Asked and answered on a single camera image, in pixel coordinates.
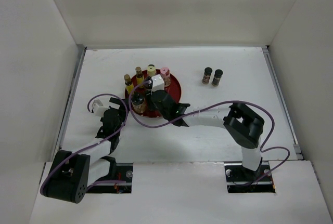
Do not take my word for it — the black grinder top jar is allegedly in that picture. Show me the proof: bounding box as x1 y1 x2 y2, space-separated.
144 76 152 96

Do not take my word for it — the dark lid nut jar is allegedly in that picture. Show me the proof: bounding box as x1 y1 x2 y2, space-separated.
131 92 146 114

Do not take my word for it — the pink lid spice jar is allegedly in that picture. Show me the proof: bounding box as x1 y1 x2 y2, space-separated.
160 67 171 87

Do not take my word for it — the yellow label bottle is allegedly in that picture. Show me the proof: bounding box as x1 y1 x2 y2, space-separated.
124 74 134 95
135 67 145 85

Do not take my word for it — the yellow label bottle front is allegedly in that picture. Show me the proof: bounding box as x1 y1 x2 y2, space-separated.
124 74 134 95

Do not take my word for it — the cream squeeze bottle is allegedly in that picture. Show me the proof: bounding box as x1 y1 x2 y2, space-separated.
146 64 157 77

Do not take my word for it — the black cap spice jar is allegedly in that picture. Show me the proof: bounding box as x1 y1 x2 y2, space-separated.
211 69 223 86
202 67 212 84
147 96 156 111

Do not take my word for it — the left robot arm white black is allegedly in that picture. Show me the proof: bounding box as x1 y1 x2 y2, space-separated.
40 95 130 204

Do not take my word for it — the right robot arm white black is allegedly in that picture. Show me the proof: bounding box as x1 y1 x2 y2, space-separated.
149 90 264 180

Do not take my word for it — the red round tray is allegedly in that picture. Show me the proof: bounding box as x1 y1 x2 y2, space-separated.
124 69 182 118

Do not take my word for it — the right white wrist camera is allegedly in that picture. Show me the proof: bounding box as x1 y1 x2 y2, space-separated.
151 74 164 92

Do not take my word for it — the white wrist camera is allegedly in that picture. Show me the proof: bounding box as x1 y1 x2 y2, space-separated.
151 74 164 92
91 99 109 117

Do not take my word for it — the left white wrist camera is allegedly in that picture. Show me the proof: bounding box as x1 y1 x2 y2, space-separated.
91 99 109 117

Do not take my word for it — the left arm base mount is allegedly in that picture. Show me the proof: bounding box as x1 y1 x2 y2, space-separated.
86 156 133 194

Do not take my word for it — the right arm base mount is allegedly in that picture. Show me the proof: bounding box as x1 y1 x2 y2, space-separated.
224 162 275 193

